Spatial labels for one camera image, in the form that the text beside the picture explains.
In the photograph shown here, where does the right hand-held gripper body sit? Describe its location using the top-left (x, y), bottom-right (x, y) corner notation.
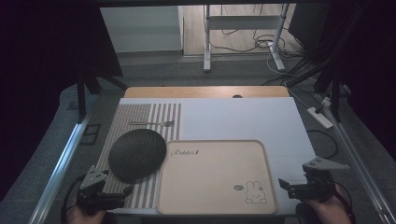
top-left (301, 156), bottom-right (350, 203)

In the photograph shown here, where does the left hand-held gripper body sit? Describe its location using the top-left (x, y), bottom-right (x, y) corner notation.
top-left (76, 165), bottom-right (126, 217)

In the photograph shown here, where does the person's left hand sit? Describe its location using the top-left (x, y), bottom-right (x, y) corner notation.
top-left (66, 204), bottom-right (107, 224)

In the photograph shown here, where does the person's right hand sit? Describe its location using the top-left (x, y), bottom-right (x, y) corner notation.
top-left (304, 184), bottom-right (353, 224)

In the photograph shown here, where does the dark round plate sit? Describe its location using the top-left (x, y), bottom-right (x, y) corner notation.
top-left (107, 128), bottom-right (168, 185)

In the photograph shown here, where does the white power strip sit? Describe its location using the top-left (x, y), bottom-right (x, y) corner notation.
top-left (306, 106), bottom-right (334, 131)

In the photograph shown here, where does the striped woven placemat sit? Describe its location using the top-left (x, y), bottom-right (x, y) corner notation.
top-left (94, 103), bottom-right (182, 210)

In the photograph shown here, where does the metal fork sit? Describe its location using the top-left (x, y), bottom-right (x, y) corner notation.
top-left (128, 119), bottom-right (176, 128)

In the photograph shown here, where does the beige tray with rabbit print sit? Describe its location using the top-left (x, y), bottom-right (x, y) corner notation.
top-left (156, 139), bottom-right (278, 217)

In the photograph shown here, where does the white board sheet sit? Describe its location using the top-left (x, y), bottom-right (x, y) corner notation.
top-left (101, 97), bottom-right (318, 217)

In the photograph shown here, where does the wooden table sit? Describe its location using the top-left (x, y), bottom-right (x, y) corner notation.
top-left (123, 86), bottom-right (290, 99)

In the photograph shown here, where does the white cabinet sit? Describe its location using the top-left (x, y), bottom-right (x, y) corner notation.
top-left (99, 5), bottom-right (185, 54)

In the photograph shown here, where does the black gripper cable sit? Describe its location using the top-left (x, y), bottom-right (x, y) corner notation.
top-left (60, 175), bottom-right (86, 224)
top-left (333, 181), bottom-right (357, 224)

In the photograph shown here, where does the black floor frame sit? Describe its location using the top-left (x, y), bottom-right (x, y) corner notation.
top-left (78, 123), bottom-right (103, 146)

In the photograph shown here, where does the black cable loop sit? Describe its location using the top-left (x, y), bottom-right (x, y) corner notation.
top-left (305, 128), bottom-right (339, 160)

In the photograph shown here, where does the aluminium rail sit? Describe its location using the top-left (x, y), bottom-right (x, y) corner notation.
top-left (313, 92), bottom-right (396, 224)
top-left (27, 94), bottom-right (100, 224)

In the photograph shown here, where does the tangle of floor cables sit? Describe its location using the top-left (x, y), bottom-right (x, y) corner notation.
top-left (208, 28), bottom-right (307, 61)

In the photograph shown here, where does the white metal stand frame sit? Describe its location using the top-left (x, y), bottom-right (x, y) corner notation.
top-left (203, 3), bottom-right (291, 74)

